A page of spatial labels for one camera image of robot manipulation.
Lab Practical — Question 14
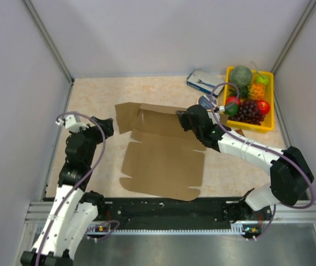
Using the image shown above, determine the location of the green melon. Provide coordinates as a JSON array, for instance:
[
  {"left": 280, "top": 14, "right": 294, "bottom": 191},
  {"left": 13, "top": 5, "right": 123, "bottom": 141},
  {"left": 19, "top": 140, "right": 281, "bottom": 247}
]
[{"left": 229, "top": 65, "right": 253, "bottom": 87}]

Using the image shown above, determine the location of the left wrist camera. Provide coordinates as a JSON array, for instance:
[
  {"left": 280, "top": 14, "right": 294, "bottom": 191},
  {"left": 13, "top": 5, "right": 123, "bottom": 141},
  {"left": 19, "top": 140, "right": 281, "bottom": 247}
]
[{"left": 55, "top": 115, "right": 89, "bottom": 133}]

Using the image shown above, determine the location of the red tomato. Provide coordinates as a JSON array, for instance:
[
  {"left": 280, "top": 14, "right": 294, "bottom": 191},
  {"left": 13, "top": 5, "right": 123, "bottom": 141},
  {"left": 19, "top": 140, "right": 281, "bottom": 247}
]
[{"left": 225, "top": 96, "right": 241, "bottom": 106}]

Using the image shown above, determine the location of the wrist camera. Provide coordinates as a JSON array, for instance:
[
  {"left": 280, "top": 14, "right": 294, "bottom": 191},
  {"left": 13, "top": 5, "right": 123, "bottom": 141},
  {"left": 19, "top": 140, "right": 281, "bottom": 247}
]
[
  {"left": 213, "top": 106, "right": 226, "bottom": 114},
  {"left": 55, "top": 115, "right": 89, "bottom": 133}
]

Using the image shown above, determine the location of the green lime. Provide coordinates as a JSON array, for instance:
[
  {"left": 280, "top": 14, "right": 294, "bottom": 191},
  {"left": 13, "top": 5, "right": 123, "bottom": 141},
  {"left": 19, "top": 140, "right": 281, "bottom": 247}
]
[{"left": 225, "top": 103, "right": 239, "bottom": 117}]

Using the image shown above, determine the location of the brown cardboard box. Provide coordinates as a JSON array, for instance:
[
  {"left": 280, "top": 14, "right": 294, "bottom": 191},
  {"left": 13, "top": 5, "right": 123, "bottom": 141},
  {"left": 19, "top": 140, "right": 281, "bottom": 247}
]
[{"left": 114, "top": 101, "right": 230, "bottom": 202}]

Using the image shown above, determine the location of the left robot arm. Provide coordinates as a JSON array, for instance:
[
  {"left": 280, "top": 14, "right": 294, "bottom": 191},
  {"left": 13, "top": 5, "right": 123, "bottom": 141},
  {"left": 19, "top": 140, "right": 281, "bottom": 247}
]
[{"left": 20, "top": 111, "right": 114, "bottom": 265}]

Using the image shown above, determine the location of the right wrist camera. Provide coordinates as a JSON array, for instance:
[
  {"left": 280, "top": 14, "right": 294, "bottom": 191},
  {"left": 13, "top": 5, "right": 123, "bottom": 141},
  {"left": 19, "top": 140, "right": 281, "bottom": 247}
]
[{"left": 213, "top": 106, "right": 226, "bottom": 114}]

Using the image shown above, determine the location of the blue white razor package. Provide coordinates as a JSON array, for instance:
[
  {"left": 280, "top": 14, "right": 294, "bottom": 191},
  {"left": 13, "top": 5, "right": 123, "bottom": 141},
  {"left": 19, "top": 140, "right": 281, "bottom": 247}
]
[{"left": 186, "top": 69, "right": 224, "bottom": 95}]

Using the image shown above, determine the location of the green apple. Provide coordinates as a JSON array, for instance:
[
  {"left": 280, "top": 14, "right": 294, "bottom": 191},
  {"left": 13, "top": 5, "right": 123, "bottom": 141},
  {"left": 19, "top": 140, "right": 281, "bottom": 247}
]
[{"left": 254, "top": 74, "right": 270, "bottom": 86}]

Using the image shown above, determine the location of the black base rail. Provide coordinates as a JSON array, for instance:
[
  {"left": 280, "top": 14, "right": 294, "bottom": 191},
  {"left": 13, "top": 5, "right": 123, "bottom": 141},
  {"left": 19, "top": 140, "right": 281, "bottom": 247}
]
[{"left": 94, "top": 197, "right": 271, "bottom": 231}]

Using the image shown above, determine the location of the red apple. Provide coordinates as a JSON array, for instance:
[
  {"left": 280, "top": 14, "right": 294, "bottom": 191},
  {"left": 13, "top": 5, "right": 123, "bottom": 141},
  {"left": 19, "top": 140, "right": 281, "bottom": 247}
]
[{"left": 258, "top": 100, "right": 271, "bottom": 115}]

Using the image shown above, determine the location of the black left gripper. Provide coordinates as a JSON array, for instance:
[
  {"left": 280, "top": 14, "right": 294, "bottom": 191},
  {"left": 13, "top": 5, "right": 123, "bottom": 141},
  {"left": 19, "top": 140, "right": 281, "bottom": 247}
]
[{"left": 70, "top": 116, "right": 114, "bottom": 164}]

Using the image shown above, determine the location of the yellow plastic basket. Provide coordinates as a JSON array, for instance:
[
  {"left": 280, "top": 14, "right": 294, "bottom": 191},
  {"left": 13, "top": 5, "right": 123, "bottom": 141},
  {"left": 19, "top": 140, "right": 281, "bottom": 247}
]
[{"left": 223, "top": 66, "right": 274, "bottom": 133}]

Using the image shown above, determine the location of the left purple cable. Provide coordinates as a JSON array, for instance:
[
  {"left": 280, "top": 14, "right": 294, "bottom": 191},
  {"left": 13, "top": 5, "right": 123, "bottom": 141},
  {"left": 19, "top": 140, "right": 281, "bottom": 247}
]
[{"left": 33, "top": 111, "right": 120, "bottom": 266}]

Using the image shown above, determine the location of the orange pineapple toy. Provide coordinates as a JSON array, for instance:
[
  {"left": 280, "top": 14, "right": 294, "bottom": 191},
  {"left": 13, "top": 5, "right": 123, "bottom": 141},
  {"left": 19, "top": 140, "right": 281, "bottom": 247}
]
[{"left": 249, "top": 83, "right": 266, "bottom": 101}]

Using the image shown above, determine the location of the purple grapes bunch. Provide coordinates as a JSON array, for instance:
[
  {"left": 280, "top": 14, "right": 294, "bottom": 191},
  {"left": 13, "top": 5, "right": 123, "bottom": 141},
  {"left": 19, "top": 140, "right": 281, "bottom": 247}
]
[{"left": 230, "top": 100, "right": 265, "bottom": 125}]

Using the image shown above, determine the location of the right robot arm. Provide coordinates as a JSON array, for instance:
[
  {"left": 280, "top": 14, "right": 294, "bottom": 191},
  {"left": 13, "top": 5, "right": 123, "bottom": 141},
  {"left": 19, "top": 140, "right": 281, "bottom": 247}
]
[{"left": 176, "top": 105, "right": 314, "bottom": 222}]

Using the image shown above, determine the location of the tape roll blue label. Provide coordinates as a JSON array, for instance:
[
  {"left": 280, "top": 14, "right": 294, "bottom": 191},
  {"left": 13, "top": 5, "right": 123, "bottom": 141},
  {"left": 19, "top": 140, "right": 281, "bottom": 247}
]
[{"left": 197, "top": 95, "right": 218, "bottom": 112}]

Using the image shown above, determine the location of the small red packet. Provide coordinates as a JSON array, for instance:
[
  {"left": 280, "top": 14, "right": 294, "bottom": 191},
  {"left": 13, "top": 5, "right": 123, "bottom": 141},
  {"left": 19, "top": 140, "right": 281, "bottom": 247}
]
[{"left": 236, "top": 129, "right": 245, "bottom": 136}]

